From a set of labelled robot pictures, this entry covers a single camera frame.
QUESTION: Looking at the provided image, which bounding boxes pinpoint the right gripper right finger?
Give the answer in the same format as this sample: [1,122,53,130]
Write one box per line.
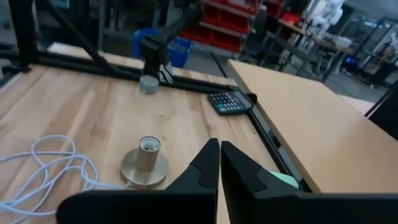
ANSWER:
[220,140,398,224]

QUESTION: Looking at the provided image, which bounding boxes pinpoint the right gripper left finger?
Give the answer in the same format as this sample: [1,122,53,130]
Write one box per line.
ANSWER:
[55,138,220,224]

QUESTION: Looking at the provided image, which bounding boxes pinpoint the brass lamp socket base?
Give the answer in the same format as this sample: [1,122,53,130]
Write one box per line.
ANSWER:
[120,136,170,190]

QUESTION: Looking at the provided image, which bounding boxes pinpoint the green eraser block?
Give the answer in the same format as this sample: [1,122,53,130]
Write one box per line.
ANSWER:
[269,170,300,190]

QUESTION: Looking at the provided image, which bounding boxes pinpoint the light wood desk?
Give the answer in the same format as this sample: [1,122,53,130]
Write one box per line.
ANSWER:
[228,58,398,194]

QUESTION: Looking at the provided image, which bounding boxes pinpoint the small patterned bowl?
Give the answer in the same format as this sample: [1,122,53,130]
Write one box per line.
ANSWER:
[139,74,160,95]

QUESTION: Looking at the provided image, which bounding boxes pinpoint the black calculator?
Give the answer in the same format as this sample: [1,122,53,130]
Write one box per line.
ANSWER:
[207,89,255,116]

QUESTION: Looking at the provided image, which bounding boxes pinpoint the black partition panel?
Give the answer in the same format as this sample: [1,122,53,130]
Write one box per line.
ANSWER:
[366,90,398,141]

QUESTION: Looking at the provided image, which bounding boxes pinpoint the blue plastic bin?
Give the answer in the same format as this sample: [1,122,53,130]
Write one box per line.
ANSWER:
[133,27,194,68]

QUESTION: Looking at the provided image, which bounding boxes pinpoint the background workbench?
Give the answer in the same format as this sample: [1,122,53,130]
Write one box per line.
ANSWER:
[261,17,398,85]

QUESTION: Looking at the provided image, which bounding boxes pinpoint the red bin shelf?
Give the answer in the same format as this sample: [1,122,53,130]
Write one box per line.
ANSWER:
[180,0,262,54]

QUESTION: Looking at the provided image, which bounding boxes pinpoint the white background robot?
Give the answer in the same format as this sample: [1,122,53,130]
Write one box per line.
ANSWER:
[306,0,346,35]

